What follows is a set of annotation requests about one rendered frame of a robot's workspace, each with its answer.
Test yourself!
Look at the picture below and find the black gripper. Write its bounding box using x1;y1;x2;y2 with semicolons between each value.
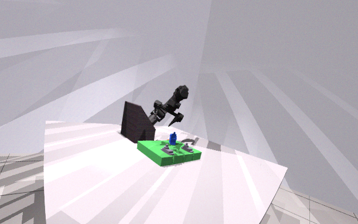
153;100;184;127

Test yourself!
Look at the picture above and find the green flat deck plate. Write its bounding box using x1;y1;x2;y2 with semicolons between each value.
137;140;202;166

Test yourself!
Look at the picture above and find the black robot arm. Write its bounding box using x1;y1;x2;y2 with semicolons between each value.
148;85;189;125

